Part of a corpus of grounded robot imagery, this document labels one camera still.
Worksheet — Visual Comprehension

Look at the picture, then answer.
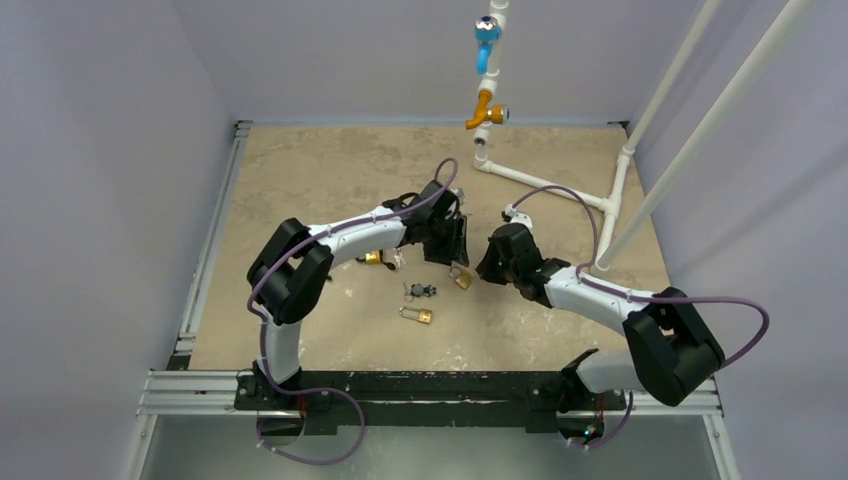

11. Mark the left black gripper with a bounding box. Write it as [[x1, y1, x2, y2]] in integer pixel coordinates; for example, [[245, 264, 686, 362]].
[[422, 214, 467, 267]]

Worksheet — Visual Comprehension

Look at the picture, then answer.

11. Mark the black key bunch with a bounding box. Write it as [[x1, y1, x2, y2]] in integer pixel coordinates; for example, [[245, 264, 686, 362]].
[[404, 283, 437, 301]]

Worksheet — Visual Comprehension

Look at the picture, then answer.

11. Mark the yellow black padlock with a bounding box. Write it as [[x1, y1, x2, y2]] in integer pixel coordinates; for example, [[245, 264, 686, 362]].
[[355, 250, 396, 271]]

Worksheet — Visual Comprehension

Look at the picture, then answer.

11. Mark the brass padlock long shackle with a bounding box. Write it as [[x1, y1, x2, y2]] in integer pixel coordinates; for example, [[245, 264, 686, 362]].
[[398, 306, 433, 324]]

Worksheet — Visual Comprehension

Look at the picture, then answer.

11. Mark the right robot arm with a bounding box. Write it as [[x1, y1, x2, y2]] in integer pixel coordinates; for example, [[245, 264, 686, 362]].
[[476, 223, 726, 412]]

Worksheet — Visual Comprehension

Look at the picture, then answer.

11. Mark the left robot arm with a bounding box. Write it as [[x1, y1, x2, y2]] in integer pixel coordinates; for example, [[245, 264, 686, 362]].
[[247, 180, 469, 409]]

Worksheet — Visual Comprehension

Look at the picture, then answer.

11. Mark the small silver key pair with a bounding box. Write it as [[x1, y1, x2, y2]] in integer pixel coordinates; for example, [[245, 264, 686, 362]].
[[392, 248, 406, 268]]

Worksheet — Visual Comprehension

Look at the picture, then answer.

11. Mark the orange tap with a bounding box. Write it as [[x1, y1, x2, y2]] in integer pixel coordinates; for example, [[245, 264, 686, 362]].
[[465, 89, 510, 130]]

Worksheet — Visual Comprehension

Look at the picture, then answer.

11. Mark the white diagonal pole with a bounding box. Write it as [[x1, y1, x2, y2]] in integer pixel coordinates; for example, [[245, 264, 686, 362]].
[[595, 1, 813, 271]]

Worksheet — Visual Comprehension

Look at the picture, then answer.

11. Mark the black base bar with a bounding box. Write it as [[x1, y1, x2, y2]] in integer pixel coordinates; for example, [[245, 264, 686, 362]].
[[234, 367, 628, 440]]

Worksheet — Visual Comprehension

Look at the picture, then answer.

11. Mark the blue tap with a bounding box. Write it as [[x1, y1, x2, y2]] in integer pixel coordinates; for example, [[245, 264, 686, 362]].
[[474, 15, 502, 74]]

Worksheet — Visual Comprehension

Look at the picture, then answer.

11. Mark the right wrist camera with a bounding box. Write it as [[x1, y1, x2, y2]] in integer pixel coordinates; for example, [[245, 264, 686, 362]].
[[501, 204, 533, 230]]

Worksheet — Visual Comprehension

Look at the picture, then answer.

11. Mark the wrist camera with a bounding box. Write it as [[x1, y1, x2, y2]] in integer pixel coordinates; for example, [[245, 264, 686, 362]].
[[451, 188, 465, 204], [501, 204, 533, 230]]

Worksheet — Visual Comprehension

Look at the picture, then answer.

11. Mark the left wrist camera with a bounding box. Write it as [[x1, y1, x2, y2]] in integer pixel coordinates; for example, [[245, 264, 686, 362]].
[[451, 188, 465, 204]]

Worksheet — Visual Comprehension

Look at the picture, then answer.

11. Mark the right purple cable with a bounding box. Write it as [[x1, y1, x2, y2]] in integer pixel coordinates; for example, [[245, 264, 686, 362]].
[[508, 184, 772, 371]]

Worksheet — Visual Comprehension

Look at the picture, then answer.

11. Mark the white pvc pipe frame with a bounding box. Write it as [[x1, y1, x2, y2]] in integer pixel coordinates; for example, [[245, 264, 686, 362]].
[[471, 0, 637, 270]]

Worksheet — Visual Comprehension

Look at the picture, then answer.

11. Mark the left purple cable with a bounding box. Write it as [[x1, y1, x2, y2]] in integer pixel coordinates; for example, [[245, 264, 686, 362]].
[[246, 157, 460, 399]]

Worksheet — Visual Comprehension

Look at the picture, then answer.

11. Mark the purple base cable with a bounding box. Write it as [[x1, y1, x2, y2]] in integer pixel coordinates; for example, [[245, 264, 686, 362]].
[[255, 387, 369, 468]]

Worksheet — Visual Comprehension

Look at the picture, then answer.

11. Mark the aluminium frame rail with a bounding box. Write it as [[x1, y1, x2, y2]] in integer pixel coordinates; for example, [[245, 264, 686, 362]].
[[165, 120, 254, 371]]

